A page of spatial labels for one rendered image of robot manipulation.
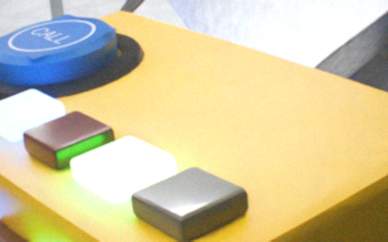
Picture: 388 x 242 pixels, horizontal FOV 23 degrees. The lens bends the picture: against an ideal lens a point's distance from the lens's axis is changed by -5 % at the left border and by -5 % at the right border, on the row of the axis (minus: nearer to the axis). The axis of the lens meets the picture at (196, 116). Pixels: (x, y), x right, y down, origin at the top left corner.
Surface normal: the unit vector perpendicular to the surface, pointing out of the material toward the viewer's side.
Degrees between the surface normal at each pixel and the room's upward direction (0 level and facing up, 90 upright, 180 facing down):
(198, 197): 0
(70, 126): 0
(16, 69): 90
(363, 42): 130
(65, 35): 0
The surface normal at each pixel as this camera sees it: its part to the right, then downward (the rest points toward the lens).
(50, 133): -0.10, -0.91
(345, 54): 0.54, 0.78
